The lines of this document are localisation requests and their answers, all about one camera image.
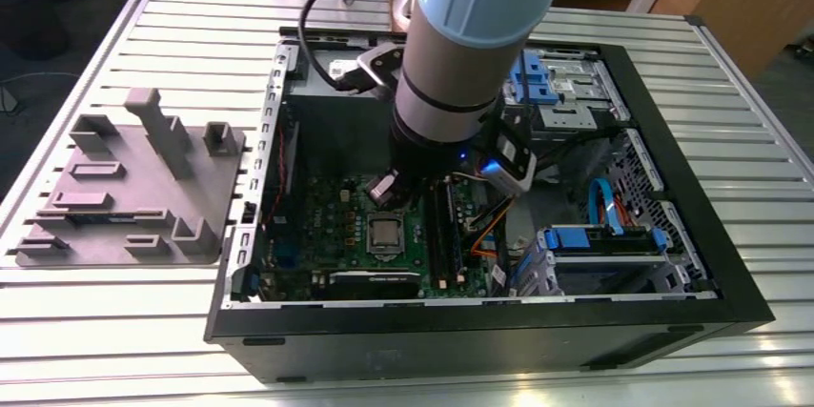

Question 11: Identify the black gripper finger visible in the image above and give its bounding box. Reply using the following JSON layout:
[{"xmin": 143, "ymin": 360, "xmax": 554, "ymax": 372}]
[{"xmin": 366, "ymin": 171, "xmax": 401, "ymax": 204}]

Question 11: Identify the black office chair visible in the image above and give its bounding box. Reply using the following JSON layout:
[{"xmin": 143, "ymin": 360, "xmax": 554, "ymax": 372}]
[{"xmin": 0, "ymin": 0, "xmax": 83, "ymax": 61}]

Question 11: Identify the metal disk bay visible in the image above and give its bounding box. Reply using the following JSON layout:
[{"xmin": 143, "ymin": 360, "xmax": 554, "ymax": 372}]
[{"xmin": 532, "ymin": 223, "xmax": 720, "ymax": 296}]

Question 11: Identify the grey parts rack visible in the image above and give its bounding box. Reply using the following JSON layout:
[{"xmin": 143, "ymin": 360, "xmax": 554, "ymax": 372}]
[{"xmin": 14, "ymin": 87, "xmax": 249, "ymax": 268}]

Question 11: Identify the orange wire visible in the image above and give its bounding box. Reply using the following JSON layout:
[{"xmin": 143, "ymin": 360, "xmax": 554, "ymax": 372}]
[{"xmin": 469, "ymin": 196, "xmax": 517, "ymax": 255}]

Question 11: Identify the blue flat wire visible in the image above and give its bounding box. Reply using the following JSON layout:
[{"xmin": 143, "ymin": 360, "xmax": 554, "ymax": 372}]
[{"xmin": 585, "ymin": 177, "xmax": 629, "ymax": 236}]

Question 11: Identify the blue plastic drive latch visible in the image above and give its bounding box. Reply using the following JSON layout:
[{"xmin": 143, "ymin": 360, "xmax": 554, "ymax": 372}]
[{"xmin": 508, "ymin": 50, "xmax": 562, "ymax": 106}]

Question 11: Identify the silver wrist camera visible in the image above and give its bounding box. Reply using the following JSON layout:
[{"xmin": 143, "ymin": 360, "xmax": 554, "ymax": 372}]
[{"xmin": 480, "ymin": 132, "xmax": 540, "ymax": 194}]

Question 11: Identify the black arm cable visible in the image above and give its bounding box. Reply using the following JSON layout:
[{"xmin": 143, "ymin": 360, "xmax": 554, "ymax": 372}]
[{"xmin": 297, "ymin": 0, "xmax": 372, "ymax": 94}]

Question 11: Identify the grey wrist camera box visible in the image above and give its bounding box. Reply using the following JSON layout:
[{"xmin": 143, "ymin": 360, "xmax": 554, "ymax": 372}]
[{"xmin": 354, "ymin": 43, "xmax": 406, "ymax": 90}]

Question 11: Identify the metal drive cage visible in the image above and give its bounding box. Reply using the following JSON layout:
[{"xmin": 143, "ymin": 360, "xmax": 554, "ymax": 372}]
[{"xmin": 502, "ymin": 48, "xmax": 633, "ymax": 155}]

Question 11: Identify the black open PC case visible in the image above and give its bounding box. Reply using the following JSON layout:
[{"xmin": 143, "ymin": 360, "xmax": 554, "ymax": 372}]
[{"xmin": 203, "ymin": 25, "xmax": 777, "ymax": 384}]

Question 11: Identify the hard disk in blue carrier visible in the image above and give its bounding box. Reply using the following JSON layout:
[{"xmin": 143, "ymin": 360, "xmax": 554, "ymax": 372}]
[{"xmin": 537, "ymin": 225, "xmax": 669, "ymax": 255}]

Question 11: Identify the green RAM stick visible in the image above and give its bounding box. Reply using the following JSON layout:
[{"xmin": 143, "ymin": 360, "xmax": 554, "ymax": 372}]
[{"xmin": 67, "ymin": 209, "xmax": 141, "ymax": 226}]

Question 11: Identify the black chair base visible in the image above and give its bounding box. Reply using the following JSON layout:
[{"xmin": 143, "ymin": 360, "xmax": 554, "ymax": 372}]
[{"xmin": 785, "ymin": 34, "xmax": 814, "ymax": 61}]

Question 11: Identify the black wire bundle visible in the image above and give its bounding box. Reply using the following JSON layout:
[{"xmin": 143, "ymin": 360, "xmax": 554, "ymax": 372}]
[{"xmin": 470, "ymin": 128, "xmax": 629, "ymax": 236}]

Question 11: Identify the metal socket cover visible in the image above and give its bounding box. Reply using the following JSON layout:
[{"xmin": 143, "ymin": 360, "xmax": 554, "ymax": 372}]
[{"xmin": 366, "ymin": 213, "xmax": 409, "ymax": 259}]

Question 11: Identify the black graphics card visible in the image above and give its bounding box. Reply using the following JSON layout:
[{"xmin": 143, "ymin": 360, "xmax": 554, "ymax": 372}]
[{"xmin": 311, "ymin": 267, "xmax": 422, "ymax": 299}]

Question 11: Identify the grey power supply unit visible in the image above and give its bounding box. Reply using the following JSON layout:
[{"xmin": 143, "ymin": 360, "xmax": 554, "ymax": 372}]
[{"xmin": 283, "ymin": 51, "xmax": 400, "ymax": 174}]

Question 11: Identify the silver CPU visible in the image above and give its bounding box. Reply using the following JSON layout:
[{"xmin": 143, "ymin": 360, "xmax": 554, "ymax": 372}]
[{"xmin": 372, "ymin": 219, "xmax": 402, "ymax": 244}]

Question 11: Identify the black RAM slot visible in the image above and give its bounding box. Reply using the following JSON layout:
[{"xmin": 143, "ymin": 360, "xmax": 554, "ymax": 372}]
[{"xmin": 421, "ymin": 182, "xmax": 446, "ymax": 287}]

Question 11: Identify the green motherboard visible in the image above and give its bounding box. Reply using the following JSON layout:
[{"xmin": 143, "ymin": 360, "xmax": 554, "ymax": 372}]
[{"xmin": 258, "ymin": 173, "xmax": 500, "ymax": 301}]

